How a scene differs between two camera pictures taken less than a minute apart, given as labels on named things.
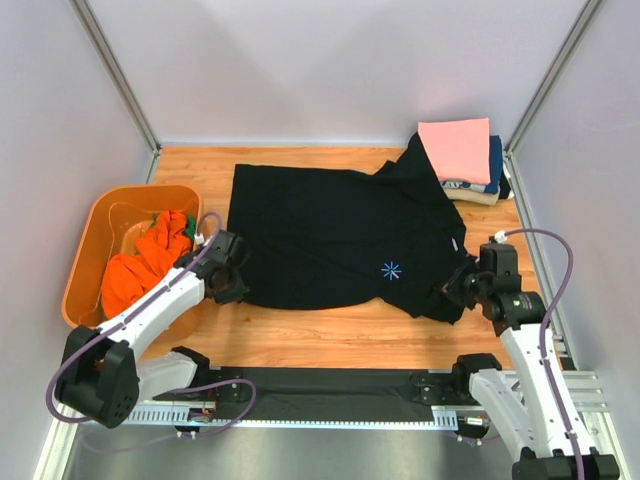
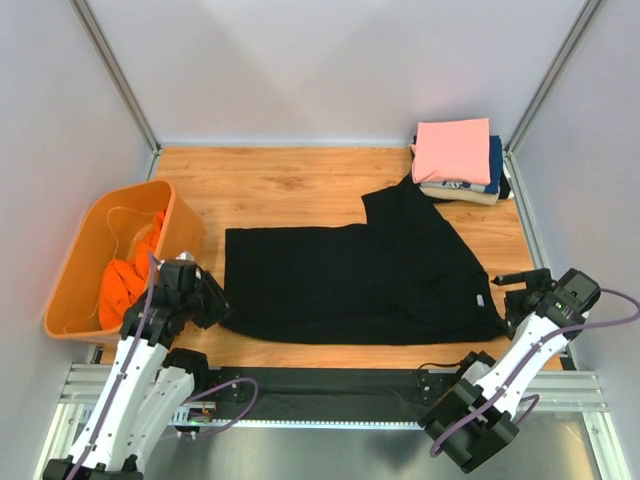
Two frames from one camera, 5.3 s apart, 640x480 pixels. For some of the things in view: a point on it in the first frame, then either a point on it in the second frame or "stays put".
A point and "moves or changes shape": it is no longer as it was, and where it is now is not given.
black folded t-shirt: x=504 y=187 stays put
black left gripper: x=233 y=295 -> x=218 y=304
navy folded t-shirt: x=496 y=163 stays put
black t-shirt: x=320 y=239 moves or changes shape
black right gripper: x=450 y=288 -> x=536 y=280
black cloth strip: x=334 y=394 stays put
